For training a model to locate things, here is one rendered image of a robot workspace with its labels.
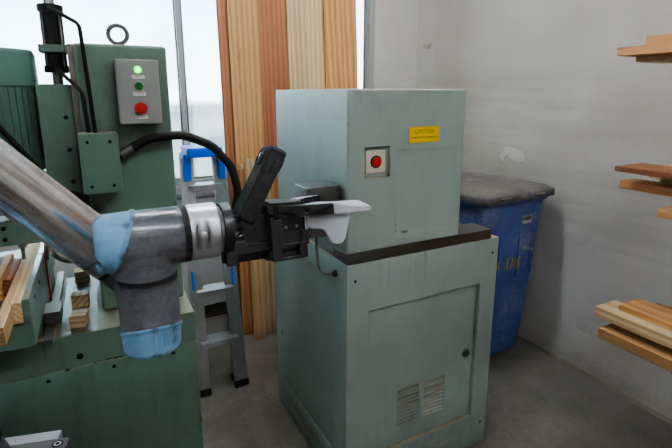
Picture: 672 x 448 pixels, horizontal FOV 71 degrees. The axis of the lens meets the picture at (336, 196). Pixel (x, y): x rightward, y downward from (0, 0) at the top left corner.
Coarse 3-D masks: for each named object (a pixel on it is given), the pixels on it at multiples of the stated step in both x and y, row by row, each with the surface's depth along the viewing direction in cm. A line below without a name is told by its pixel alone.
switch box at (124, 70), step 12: (120, 60) 116; (132, 60) 118; (144, 60) 119; (156, 60) 120; (120, 72) 117; (132, 72) 118; (144, 72) 119; (156, 72) 121; (120, 84) 117; (132, 84) 119; (144, 84) 120; (156, 84) 121; (120, 96) 118; (132, 96) 119; (144, 96) 120; (156, 96) 122; (120, 108) 119; (132, 108) 120; (156, 108) 122; (120, 120) 120; (132, 120) 120; (144, 120) 121; (156, 120) 123
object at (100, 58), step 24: (96, 48) 119; (120, 48) 121; (144, 48) 124; (96, 72) 120; (96, 96) 121; (168, 96) 129; (96, 120) 122; (168, 120) 130; (120, 144) 126; (168, 144) 131; (144, 168) 129; (168, 168) 132; (120, 192) 128; (144, 192) 131; (168, 192) 133
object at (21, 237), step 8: (0, 216) 128; (0, 224) 123; (8, 224) 124; (16, 224) 125; (0, 232) 124; (8, 232) 124; (16, 232) 125; (24, 232) 126; (0, 240) 124; (8, 240) 125; (16, 240) 126; (24, 240) 126; (32, 240) 127
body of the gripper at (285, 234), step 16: (224, 208) 63; (272, 208) 65; (224, 224) 62; (240, 224) 64; (256, 224) 65; (272, 224) 64; (288, 224) 66; (304, 224) 67; (240, 240) 65; (256, 240) 66; (272, 240) 64; (288, 240) 66; (304, 240) 67; (224, 256) 66; (240, 256) 66; (256, 256) 67; (272, 256) 65; (288, 256) 67; (304, 256) 67
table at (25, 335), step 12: (0, 252) 150; (12, 252) 150; (48, 264) 141; (36, 312) 112; (24, 324) 104; (36, 324) 110; (12, 336) 104; (24, 336) 105; (36, 336) 108; (0, 348) 103; (12, 348) 104
